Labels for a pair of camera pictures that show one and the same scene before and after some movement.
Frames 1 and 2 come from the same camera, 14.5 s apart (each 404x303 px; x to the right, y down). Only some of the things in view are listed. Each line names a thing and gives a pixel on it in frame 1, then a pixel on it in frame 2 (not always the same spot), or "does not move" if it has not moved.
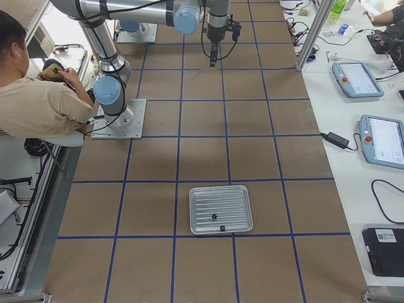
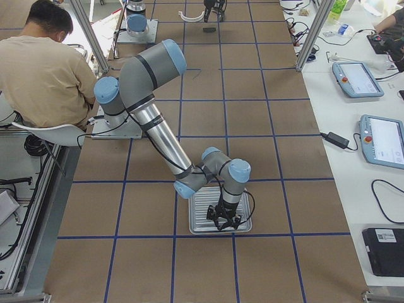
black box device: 385,249 does not move
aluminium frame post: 315,32 does not move
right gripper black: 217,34 → 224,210
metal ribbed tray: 231,204 does not move
